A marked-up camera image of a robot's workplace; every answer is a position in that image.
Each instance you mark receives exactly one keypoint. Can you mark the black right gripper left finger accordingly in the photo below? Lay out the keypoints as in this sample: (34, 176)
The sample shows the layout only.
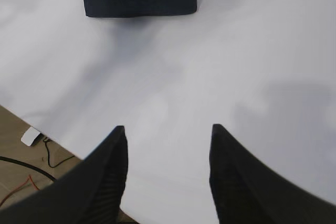
(90, 193)

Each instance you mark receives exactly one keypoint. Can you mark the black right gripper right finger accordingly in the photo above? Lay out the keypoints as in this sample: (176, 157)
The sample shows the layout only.
(245, 190)

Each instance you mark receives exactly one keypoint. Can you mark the white power adapter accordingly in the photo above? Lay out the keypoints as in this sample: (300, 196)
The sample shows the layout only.
(30, 136)

